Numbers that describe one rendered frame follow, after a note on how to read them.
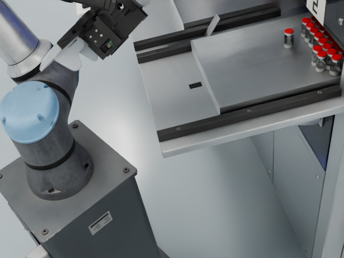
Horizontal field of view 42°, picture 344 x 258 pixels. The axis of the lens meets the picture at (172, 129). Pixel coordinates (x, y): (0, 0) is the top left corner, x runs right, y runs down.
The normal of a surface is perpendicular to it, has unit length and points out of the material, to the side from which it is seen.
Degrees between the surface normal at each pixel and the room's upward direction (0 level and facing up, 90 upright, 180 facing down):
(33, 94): 7
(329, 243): 90
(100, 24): 60
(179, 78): 0
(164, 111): 0
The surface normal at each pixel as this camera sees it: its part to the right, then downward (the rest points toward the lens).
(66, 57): 0.29, -0.12
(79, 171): 0.79, 0.04
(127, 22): -0.11, 0.29
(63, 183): 0.36, 0.36
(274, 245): -0.15, -0.69
